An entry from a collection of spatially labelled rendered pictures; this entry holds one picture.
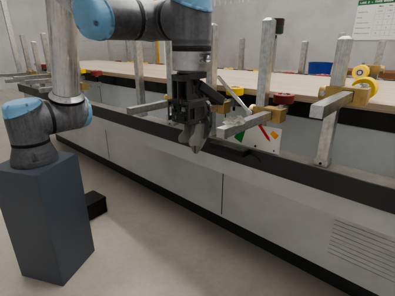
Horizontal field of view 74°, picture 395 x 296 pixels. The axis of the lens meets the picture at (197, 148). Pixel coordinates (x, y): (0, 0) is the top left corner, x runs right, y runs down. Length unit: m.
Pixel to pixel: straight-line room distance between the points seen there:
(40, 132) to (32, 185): 0.22
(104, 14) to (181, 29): 0.16
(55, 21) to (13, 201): 0.77
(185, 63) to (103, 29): 0.18
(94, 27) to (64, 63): 0.64
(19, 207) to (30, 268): 0.37
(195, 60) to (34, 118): 0.84
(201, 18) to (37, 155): 0.94
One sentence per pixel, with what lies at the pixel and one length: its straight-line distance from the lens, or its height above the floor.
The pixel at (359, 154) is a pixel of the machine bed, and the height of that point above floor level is 0.69.
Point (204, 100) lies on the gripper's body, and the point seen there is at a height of 0.97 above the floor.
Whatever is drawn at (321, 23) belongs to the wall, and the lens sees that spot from 8.72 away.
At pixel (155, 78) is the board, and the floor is 0.89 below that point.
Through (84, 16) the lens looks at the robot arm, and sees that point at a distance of 0.64.
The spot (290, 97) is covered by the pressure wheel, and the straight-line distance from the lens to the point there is 1.09.
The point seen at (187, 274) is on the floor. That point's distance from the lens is 1.49.
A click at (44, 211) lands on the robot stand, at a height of 0.43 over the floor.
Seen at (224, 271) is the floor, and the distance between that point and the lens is 1.51.
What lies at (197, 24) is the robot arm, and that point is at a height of 1.13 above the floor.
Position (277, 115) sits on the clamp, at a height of 0.85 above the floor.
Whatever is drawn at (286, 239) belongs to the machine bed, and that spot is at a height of 0.16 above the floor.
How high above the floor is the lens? 1.09
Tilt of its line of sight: 21 degrees down
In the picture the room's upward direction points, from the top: straight up
